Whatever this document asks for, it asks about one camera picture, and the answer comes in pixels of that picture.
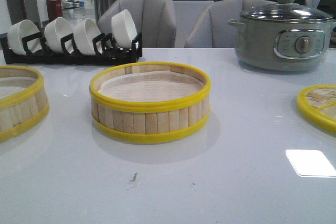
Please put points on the white bowl far left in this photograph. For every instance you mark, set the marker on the white bowl far left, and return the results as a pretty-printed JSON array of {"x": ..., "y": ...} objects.
[{"x": 17, "y": 32}]

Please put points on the grey chair left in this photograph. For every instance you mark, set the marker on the grey chair left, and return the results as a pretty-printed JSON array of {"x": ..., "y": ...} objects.
[{"x": 155, "y": 19}]

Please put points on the woven bamboo steamer lid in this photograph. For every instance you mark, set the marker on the woven bamboo steamer lid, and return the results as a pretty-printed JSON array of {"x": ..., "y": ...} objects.
[{"x": 317, "y": 105}]

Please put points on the grey chair middle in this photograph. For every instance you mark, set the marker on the grey chair middle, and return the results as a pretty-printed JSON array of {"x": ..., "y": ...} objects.
[{"x": 211, "y": 29}]

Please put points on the white paper liner center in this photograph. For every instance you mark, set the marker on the white paper liner center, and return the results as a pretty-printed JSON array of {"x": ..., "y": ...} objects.
[{"x": 155, "y": 86}]

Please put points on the bamboo steamer tray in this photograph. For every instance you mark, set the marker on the bamboo steamer tray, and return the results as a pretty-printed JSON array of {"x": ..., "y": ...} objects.
[
  {"x": 150, "y": 122},
  {"x": 23, "y": 110}
]

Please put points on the white paper liner left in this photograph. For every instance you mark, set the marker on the white paper liner left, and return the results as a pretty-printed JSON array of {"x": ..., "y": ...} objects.
[{"x": 12, "y": 85}]

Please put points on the grey electric cooking pot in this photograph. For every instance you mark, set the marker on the grey electric cooking pot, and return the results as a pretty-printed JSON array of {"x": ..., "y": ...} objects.
[{"x": 282, "y": 46}]

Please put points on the red bin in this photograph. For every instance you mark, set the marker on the red bin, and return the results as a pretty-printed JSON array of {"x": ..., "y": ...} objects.
[{"x": 54, "y": 9}]

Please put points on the white paper liner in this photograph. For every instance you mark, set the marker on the white paper liner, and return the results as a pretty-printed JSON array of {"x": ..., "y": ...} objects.
[
  {"x": 155, "y": 86},
  {"x": 12, "y": 85}
]

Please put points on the white bowl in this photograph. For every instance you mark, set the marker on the white bowl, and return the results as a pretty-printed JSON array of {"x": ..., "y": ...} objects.
[
  {"x": 17, "y": 32},
  {"x": 123, "y": 29},
  {"x": 54, "y": 31},
  {"x": 84, "y": 32}
]

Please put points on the black bowl rack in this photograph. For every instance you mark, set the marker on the black bowl rack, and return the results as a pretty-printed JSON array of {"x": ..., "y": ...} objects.
[{"x": 107, "y": 53}]

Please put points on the glass pot lid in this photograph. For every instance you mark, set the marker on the glass pot lid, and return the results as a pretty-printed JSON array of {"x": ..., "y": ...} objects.
[{"x": 287, "y": 11}]

